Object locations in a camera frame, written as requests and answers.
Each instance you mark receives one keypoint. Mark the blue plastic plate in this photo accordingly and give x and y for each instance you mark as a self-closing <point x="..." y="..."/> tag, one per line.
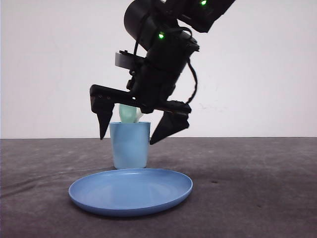
<point x="130" y="192"/>

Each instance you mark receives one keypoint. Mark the light blue plastic cup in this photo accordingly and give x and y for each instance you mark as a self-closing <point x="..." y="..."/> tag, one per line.
<point x="130" y="144"/>

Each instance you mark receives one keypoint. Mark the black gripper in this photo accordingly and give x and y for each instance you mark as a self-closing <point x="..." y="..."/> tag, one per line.
<point x="153" y="83"/>

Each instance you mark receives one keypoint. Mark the white plastic fork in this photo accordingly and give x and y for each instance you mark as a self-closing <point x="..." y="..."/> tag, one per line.
<point x="139" y="114"/>

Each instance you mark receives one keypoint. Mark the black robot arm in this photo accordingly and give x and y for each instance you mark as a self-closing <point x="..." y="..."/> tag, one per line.
<point x="164" y="29"/>

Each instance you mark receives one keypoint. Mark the mint green plastic spoon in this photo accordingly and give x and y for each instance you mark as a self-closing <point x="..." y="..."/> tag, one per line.
<point x="127" y="114"/>

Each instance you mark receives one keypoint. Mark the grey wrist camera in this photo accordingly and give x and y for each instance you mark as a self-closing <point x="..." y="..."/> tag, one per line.
<point x="126" y="60"/>

